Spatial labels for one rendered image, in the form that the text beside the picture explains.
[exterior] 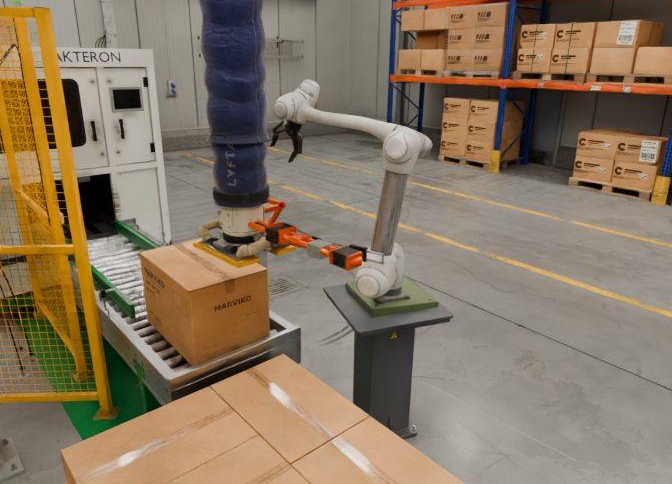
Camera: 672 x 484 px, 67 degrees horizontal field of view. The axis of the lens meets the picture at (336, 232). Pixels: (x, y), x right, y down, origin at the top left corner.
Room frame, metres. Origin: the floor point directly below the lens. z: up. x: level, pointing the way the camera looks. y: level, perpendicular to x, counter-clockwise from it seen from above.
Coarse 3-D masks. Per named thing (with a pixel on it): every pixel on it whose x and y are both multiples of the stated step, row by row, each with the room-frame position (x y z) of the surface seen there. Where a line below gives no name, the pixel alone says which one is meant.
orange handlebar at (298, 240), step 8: (272, 200) 2.28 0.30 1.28; (272, 208) 2.17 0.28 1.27; (248, 224) 1.93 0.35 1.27; (256, 224) 1.91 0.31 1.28; (264, 224) 1.93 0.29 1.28; (264, 232) 1.87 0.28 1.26; (288, 240) 1.76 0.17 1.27; (296, 240) 1.73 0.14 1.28; (304, 240) 1.76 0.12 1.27; (312, 240) 1.73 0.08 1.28; (328, 248) 1.67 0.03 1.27; (328, 256) 1.61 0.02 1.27; (352, 264) 1.54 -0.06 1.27
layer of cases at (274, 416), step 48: (240, 384) 1.90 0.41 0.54; (288, 384) 1.90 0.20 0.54; (144, 432) 1.59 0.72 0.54; (192, 432) 1.60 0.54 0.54; (240, 432) 1.60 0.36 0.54; (288, 432) 1.60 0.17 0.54; (336, 432) 1.60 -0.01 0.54; (384, 432) 1.61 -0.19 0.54; (96, 480) 1.36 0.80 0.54; (144, 480) 1.36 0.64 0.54; (192, 480) 1.36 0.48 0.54; (240, 480) 1.36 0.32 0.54; (288, 480) 1.37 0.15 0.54; (336, 480) 1.37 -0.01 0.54; (384, 480) 1.37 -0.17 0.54; (432, 480) 1.37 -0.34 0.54
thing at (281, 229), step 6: (282, 222) 1.89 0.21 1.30; (270, 228) 1.84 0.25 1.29; (276, 228) 1.84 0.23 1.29; (282, 228) 1.84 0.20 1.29; (288, 228) 1.81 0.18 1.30; (294, 228) 1.83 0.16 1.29; (270, 234) 1.82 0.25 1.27; (276, 234) 1.78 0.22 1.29; (282, 234) 1.79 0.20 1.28; (288, 234) 1.81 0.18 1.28; (270, 240) 1.81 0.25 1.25; (276, 240) 1.78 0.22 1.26; (282, 240) 1.79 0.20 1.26
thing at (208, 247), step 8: (200, 240) 2.05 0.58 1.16; (216, 240) 1.99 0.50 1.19; (200, 248) 1.99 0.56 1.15; (208, 248) 1.96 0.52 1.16; (216, 248) 1.94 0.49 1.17; (232, 248) 1.89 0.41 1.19; (216, 256) 1.90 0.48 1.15; (224, 256) 1.87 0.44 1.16; (232, 256) 1.86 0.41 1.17; (248, 256) 1.86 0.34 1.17; (232, 264) 1.82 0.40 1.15; (240, 264) 1.80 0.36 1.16; (248, 264) 1.82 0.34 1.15
